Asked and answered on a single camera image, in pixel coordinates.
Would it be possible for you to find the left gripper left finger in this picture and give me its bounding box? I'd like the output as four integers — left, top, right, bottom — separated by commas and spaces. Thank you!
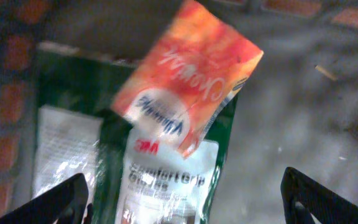
0, 173, 93, 224

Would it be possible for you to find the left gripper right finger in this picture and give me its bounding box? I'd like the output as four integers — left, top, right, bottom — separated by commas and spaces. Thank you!
280, 167, 358, 224

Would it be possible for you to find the green 3M gloves package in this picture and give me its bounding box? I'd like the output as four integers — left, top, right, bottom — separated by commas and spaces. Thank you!
33, 42, 236, 223

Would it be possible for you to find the orange tissue packet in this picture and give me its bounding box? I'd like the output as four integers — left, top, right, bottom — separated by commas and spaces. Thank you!
111, 1, 264, 157

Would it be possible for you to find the grey plastic basket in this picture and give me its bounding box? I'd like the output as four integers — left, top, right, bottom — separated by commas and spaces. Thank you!
0, 0, 358, 223

